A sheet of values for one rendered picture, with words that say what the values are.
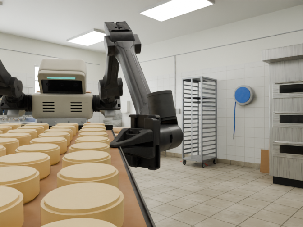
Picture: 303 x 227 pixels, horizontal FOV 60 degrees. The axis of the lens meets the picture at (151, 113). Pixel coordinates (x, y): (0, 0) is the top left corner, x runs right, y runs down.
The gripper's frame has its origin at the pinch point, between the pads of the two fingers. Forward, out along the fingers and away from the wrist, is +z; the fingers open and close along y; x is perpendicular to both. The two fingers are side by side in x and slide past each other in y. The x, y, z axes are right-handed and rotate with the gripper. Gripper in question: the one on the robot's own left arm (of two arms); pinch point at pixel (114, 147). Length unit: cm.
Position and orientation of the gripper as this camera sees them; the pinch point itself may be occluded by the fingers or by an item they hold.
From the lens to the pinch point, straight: 43.6
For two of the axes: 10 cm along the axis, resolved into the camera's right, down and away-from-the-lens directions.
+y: 0.0, 10.0, 0.4
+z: -5.5, 0.3, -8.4
